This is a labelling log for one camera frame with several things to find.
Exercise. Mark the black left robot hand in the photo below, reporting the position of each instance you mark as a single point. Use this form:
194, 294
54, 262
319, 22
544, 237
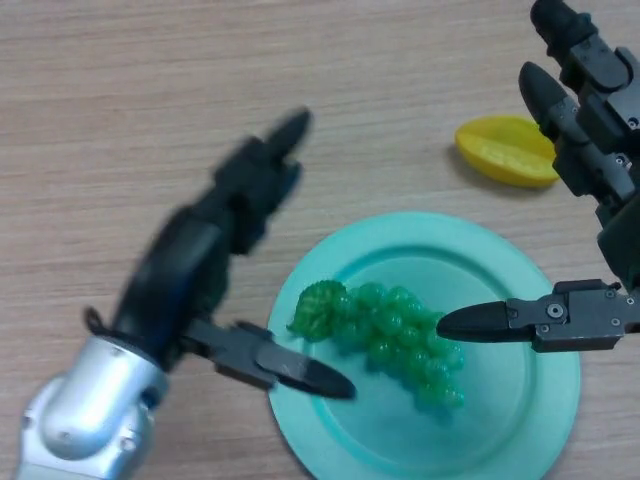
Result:
185, 270

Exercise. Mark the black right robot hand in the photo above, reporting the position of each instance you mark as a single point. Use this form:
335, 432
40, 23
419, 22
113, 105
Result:
615, 150

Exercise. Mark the green grape bunch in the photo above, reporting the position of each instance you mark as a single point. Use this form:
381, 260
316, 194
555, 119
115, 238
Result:
390, 330

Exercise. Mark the teal round plate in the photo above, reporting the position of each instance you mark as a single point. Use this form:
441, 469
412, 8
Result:
500, 415

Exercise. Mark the yellow starfruit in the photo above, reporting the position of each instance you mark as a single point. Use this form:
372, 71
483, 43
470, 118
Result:
500, 152

